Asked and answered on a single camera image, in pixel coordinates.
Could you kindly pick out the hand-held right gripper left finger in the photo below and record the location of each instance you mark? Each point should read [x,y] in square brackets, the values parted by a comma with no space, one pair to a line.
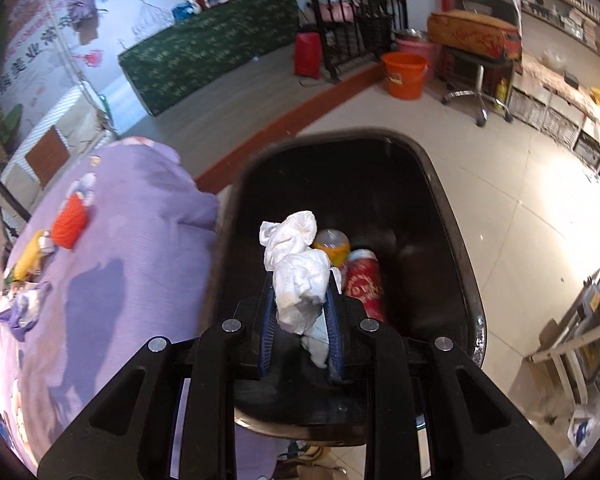
[266,332]

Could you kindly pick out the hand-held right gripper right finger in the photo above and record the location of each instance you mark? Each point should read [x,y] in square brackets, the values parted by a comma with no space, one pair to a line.
[334,342]

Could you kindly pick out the red cylindrical snack can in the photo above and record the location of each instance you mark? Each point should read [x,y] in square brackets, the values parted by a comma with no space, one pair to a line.
[362,285]

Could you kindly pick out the white tissue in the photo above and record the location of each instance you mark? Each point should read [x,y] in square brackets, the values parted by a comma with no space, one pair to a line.
[300,270]

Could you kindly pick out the orange juice bottle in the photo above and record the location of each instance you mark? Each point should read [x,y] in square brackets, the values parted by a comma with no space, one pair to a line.
[332,247]

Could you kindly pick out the black plastic bin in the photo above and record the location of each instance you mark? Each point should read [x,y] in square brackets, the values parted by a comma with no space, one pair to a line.
[380,185]

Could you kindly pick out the orange foam fruit net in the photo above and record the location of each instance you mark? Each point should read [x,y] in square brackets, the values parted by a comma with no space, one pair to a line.
[70,222]

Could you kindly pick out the purple white plastic wrapper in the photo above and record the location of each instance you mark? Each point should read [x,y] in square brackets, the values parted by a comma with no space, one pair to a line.
[25,310]

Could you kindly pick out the yellow foam fruit net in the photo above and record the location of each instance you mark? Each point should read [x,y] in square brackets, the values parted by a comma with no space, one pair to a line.
[30,260]

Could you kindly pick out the purple floral bedsheet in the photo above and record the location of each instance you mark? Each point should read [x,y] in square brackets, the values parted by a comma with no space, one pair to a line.
[130,260]

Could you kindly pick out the white framed furniture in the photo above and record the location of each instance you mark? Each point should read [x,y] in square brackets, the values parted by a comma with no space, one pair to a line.
[580,345]

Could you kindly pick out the white plastic bag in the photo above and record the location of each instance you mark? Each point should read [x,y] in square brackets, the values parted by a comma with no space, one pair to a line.
[585,430]

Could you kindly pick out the orange plastic bucket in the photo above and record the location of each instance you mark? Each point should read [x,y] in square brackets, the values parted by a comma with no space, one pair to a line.
[405,75]

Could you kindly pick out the red bag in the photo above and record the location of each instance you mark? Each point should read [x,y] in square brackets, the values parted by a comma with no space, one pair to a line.
[307,55]

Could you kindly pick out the green patterned counter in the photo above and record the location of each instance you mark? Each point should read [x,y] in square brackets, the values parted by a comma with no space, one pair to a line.
[210,55]

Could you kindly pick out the orange cushion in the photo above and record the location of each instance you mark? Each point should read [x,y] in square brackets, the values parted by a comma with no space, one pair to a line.
[45,155]

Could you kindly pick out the white swing sofa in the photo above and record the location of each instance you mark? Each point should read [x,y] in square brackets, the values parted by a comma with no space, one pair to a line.
[75,110]

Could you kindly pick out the black metal rack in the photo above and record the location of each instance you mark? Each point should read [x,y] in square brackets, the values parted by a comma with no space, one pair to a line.
[340,45]

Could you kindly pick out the yellow bottle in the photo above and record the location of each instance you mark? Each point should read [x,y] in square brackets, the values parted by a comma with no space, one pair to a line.
[501,94]

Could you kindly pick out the pink plastic basin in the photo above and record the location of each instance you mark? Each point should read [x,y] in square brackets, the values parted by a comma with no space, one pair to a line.
[427,52]

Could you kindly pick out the chrome swivel stool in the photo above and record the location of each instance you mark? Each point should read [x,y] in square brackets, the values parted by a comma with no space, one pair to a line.
[475,67]

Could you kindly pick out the white wicker drawer unit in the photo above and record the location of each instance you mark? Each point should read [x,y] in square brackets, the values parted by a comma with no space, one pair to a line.
[555,120]

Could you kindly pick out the steel basin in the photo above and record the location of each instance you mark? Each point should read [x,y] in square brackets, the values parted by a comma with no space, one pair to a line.
[412,35]

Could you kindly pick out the tall banana leaf plant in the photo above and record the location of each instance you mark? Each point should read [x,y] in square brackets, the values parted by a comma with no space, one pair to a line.
[12,120]

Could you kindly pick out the blue bag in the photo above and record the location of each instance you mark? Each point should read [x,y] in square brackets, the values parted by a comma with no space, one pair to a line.
[185,11]

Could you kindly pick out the patterned wooden box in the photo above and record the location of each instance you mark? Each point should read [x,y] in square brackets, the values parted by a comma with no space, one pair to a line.
[472,35]

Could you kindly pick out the black metal bed frame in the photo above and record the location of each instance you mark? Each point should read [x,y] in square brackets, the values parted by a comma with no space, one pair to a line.
[5,195]

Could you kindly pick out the large printed wall banner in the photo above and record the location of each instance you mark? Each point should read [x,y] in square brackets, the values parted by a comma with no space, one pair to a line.
[35,25]

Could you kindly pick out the wall shelf with jars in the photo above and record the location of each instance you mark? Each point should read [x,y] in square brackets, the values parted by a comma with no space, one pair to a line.
[580,15]

